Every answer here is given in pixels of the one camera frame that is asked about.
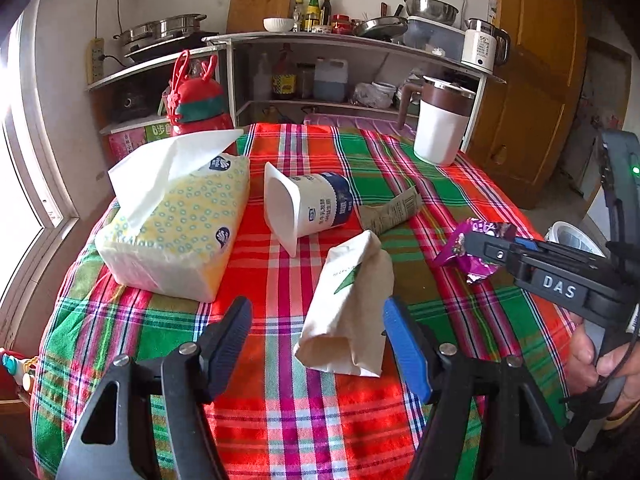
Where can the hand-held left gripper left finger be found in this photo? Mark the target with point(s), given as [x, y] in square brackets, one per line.
[232, 342]

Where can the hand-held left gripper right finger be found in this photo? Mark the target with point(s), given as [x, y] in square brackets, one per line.
[405, 350]

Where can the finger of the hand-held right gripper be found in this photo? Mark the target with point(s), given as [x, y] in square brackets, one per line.
[492, 255]
[525, 244]

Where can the purple foil wrapper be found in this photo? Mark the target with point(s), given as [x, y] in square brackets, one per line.
[450, 250]

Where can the white trash bin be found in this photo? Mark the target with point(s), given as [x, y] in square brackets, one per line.
[575, 237]

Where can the beige paper bag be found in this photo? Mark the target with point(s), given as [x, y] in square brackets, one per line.
[345, 310]

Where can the person's right hand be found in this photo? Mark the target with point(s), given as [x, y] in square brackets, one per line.
[582, 360]

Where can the plaid tablecloth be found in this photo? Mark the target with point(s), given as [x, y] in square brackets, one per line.
[310, 420]

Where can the green paper wrapper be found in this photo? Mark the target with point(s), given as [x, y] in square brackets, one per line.
[390, 212]

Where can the yellow dotted tissue pack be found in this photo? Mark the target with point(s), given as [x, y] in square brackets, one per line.
[175, 220]

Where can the white pitcher with brown lid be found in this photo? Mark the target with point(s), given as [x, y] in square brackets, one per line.
[440, 130]

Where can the white yogurt cup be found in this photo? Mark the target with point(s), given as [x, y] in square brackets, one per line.
[310, 205]

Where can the wooden door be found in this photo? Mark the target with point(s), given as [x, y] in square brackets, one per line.
[535, 85]

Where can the pink cloth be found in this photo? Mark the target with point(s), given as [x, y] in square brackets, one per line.
[360, 122]

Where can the white electric kettle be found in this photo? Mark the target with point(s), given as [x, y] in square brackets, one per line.
[480, 50]

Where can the crumpled plastic bag on shelf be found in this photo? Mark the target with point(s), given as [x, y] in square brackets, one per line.
[372, 96]

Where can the colourful toy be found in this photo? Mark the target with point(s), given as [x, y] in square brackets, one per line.
[15, 367]

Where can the pink cardboard box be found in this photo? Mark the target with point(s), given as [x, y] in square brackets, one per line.
[135, 142]

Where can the clear plastic storage box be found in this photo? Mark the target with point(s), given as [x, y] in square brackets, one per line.
[435, 40]

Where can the plastic jug with dark liquid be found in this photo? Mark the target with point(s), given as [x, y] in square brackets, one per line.
[331, 82]

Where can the steel mixing bowl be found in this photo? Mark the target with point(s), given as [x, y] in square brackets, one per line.
[431, 10]

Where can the metal wok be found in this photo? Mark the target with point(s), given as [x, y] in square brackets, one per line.
[380, 27]

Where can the dark glass jar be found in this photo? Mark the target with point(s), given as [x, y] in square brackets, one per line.
[306, 82]

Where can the black kitchen appliance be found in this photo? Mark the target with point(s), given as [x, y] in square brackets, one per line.
[132, 102]

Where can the clear plastic bottle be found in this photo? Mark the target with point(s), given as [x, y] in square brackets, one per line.
[262, 80]

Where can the large soy sauce bottle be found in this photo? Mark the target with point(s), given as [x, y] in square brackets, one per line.
[283, 80]

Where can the metal kitchen shelf rack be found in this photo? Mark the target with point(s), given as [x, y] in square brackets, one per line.
[325, 42]
[150, 67]

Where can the red jar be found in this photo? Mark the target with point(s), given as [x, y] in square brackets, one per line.
[341, 24]

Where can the dark sauce bottle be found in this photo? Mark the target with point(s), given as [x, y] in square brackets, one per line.
[326, 10]

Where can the green capped sauce bottle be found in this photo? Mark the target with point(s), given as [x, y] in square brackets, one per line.
[312, 15]

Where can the black induction cooker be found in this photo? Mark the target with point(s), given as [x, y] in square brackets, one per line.
[165, 49]

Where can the clear glass bottle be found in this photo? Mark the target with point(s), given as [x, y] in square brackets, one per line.
[298, 17]

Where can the power strip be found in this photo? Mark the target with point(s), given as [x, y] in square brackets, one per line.
[96, 60]

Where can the white ceramic bowl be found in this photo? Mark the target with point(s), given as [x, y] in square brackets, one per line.
[278, 25]

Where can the steel cooking pot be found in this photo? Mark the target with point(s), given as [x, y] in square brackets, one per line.
[160, 30]

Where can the wooden cutting board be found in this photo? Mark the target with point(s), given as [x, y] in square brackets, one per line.
[260, 0]

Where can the window frame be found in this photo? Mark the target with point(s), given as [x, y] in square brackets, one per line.
[45, 210]

